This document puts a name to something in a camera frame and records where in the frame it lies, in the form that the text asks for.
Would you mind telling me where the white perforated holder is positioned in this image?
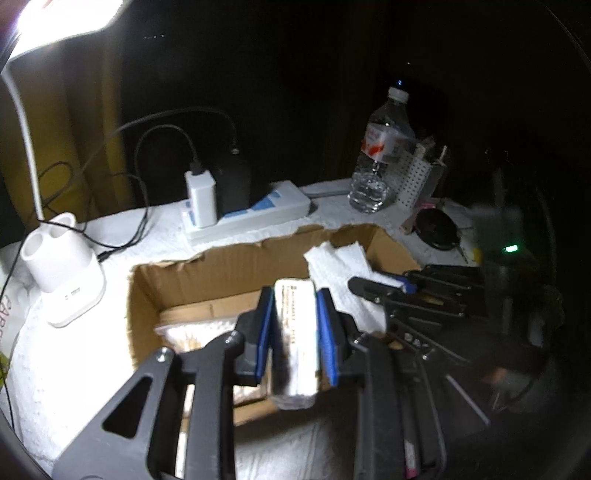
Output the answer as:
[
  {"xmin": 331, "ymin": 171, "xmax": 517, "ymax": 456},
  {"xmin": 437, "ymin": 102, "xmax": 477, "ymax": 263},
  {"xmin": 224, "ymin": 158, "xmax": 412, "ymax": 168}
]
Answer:
[{"xmin": 396, "ymin": 137, "xmax": 450, "ymax": 209}]

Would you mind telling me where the clear packet of swabs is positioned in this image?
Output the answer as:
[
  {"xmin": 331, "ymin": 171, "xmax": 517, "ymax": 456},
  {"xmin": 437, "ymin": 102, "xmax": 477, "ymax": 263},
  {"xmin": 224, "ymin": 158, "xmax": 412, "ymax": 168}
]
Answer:
[{"xmin": 154, "ymin": 316, "xmax": 238, "ymax": 354}]

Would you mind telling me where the white desk lamp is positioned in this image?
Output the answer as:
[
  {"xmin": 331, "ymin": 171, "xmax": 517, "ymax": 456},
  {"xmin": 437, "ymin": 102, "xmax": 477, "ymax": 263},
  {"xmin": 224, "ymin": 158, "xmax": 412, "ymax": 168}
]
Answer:
[{"xmin": 0, "ymin": 0, "xmax": 127, "ymax": 329}]

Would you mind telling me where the white charger plug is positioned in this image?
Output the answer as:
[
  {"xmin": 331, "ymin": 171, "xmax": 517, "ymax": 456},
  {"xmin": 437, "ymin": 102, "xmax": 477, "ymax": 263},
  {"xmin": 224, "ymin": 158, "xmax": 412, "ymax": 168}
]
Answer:
[{"xmin": 185, "ymin": 170, "xmax": 218, "ymax": 228}]

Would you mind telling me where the black power adapter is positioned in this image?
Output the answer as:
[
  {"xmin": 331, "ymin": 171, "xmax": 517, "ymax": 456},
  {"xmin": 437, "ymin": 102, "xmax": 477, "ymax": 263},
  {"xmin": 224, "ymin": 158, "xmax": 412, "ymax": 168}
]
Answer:
[{"xmin": 214, "ymin": 147, "xmax": 253, "ymax": 216}]

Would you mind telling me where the white tissue packet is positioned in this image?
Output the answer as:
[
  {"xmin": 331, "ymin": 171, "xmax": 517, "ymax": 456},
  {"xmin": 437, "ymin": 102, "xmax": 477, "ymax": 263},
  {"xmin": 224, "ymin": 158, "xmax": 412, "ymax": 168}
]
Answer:
[{"xmin": 271, "ymin": 278, "xmax": 321, "ymax": 411}]

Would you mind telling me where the white power strip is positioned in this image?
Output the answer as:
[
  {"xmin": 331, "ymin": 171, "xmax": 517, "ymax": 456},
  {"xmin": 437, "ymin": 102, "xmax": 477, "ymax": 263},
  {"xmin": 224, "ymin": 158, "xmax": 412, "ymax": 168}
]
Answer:
[{"xmin": 181, "ymin": 180, "xmax": 313, "ymax": 248}]

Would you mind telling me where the black charger cable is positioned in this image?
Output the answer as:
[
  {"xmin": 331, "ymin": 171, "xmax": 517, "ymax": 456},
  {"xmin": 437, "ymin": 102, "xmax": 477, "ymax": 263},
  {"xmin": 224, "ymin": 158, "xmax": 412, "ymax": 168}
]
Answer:
[{"xmin": 95, "ymin": 124, "xmax": 202, "ymax": 264}]

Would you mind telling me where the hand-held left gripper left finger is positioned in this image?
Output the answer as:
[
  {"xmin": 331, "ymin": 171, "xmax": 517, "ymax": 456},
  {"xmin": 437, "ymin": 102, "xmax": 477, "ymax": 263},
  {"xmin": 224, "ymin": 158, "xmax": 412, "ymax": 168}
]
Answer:
[{"xmin": 52, "ymin": 286, "xmax": 278, "ymax": 480}]

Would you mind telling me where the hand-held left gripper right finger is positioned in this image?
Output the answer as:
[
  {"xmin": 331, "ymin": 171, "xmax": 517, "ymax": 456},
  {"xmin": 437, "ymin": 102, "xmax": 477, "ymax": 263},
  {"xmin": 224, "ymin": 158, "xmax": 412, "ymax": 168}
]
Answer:
[{"xmin": 316, "ymin": 288, "xmax": 448, "ymax": 480}]

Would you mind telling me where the white paper napkin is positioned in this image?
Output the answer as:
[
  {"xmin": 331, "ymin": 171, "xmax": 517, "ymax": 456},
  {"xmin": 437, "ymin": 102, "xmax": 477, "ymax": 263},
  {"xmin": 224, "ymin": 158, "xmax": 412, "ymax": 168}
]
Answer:
[{"xmin": 303, "ymin": 240, "xmax": 387, "ymax": 334}]

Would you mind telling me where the clear plastic water bottle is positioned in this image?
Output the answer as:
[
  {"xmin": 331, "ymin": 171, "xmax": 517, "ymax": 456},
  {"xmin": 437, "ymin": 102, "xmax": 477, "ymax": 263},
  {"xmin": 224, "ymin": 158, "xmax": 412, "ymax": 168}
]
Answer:
[{"xmin": 348, "ymin": 86, "xmax": 416, "ymax": 214}]

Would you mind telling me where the white printed plastic bag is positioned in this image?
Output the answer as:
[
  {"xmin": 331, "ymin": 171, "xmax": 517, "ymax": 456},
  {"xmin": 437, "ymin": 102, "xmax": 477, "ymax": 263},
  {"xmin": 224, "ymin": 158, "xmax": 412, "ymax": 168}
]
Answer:
[{"xmin": 0, "ymin": 272, "xmax": 33, "ymax": 398}]

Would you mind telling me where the yellow curtain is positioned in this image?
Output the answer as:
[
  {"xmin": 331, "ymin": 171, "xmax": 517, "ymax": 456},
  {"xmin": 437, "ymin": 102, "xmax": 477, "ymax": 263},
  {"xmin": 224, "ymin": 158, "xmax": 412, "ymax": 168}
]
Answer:
[{"xmin": 58, "ymin": 32, "xmax": 127, "ymax": 220}]

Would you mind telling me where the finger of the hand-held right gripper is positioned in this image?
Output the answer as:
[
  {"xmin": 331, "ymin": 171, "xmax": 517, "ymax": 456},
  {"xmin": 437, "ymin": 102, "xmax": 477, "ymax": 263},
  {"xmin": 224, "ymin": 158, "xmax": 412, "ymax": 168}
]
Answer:
[
  {"xmin": 347, "ymin": 275, "xmax": 491, "ymax": 367},
  {"xmin": 369, "ymin": 264, "xmax": 485, "ymax": 302}
]

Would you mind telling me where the thin black cable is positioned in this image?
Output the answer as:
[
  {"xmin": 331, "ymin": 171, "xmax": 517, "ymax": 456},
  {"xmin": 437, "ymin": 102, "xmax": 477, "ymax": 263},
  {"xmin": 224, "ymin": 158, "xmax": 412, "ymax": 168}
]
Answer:
[{"xmin": 0, "ymin": 161, "xmax": 151, "ymax": 301}]

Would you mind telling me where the black round case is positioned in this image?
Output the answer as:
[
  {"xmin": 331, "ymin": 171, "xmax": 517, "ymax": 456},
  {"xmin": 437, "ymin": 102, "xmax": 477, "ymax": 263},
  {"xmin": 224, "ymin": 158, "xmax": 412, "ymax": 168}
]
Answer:
[{"xmin": 414, "ymin": 208, "xmax": 463, "ymax": 253}]

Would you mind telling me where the white quilted table cover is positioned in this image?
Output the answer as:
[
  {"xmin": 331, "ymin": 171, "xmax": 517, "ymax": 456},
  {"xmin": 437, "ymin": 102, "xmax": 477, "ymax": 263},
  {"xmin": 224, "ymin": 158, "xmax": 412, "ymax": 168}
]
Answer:
[{"xmin": 0, "ymin": 178, "xmax": 481, "ymax": 480}]

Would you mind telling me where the brown cardboard box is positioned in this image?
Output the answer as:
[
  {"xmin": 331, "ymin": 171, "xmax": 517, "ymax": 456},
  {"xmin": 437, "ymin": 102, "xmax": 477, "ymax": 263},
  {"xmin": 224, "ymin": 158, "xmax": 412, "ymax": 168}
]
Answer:
[{"xmin": 126, "ymin": 223, "xmax": 422, "ymax": 432}]

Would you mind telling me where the black adapter cable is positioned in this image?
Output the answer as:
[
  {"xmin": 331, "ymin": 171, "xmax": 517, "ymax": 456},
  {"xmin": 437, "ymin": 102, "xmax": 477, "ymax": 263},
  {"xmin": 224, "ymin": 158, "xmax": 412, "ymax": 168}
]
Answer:
[{"xmin": 37, "ymin": 108, "xmax": 241, "ymax": 217}]

